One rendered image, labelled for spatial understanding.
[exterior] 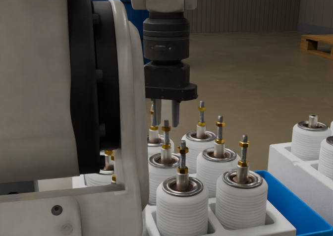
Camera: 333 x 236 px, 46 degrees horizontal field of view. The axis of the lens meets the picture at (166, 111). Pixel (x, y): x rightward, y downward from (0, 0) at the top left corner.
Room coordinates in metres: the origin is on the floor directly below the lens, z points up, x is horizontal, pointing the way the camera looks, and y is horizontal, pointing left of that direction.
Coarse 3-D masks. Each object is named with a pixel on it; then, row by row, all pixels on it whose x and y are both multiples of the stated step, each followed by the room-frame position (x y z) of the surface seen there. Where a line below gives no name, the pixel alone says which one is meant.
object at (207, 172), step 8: (200, 160) 0.77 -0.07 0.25; (200, 168) 0.77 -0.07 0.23; (208, 168) 0.75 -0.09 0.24; (216, 168) 0.74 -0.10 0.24; (224, 168) 0.74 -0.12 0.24; (232, 168) 0.75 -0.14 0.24; (200, 176) 0.77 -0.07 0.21; (208, 176) 0.75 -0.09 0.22; (216, 176) 0.74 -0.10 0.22; (208, 184) 0.75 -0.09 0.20; (216, 184) 0.75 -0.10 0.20
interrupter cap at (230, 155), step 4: (208, 148) 0.82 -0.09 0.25; (212, 148) 0.82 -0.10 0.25; (224, 148) 0.82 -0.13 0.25; (204, 152) 0.80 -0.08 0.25; (208, 152) 0.80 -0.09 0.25; (212, 152) 0.80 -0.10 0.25; (224, 152) 0.80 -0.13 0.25; (228, 152) 0.80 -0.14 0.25; (232, 152) 0.80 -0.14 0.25; (204, 156) 0.78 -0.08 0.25; (208, 156) 0.78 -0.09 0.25; (212, 156) 0.79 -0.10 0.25; (224, 156) 0.79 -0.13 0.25; (228, 156) 0.78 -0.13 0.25; (232, 156) 0.78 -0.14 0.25; (236, 156) 0.78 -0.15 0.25; (208, 160) 0.76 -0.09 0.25; (212, 160) 0.76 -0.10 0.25; (216, 160) 0.76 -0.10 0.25; (220, 160) 0.76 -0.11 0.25; (224, 160) 0.76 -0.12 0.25; (228, 160) 0.76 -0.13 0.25; (232, 160) 0.76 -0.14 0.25
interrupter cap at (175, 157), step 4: (152, 156) 0.78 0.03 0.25; (156, 156) 0.78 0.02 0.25; (160, 156) 0.78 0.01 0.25; (172, 156) 0.78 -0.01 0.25; (176, 156) 0.78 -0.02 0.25; (148, 160) 0.76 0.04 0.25; (152, 160) 0.76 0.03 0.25; (156, 160) 0.76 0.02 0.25; (160, 160) 0.77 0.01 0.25; (172, 160) 0.77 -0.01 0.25; (176, 160) 0.76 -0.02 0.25; (152, 164) 0.74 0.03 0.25; (156, 164) 0.74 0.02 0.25; (160, 164) 0.74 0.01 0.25; (164, 164) 0.74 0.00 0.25; (168, 164) 0.74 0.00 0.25; (172, 164) 0.74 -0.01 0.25; (176, 164) 0.74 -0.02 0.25; (164, 168) 0.72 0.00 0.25; (168, 168) 0.72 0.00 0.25
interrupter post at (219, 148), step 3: (216, 144) 0.78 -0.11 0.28; (219, 144) 0.78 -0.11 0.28; (222, 144) 0.78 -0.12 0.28; (216, 147) 0.78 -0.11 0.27; (219, 147) 0.78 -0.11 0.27; (222, 147) 0.78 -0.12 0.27; (216, 150) 0.78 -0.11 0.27; (219, 150) 0.78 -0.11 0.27; (222, 150) 0.78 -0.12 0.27; (216, 153) 0.78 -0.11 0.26; (219, 153) 0.78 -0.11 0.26; (222, 153) 0.78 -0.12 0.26; (216, 156) 0.78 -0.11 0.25; (219, 156) 0.78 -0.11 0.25; (222, 156) 0.78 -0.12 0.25
